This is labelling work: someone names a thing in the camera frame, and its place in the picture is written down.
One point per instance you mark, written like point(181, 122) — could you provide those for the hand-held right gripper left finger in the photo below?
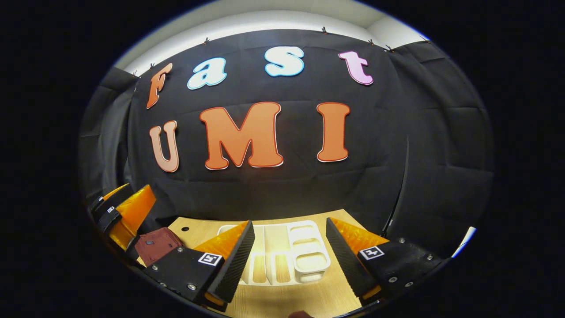
point(238, 263)

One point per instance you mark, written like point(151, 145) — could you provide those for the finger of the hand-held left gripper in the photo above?
point(132, 212)
point(117, 194)

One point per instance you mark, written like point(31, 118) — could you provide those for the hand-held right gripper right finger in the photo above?
point(346, 267)

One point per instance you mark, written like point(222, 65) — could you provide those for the white bookshelf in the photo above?
point(309, 260)

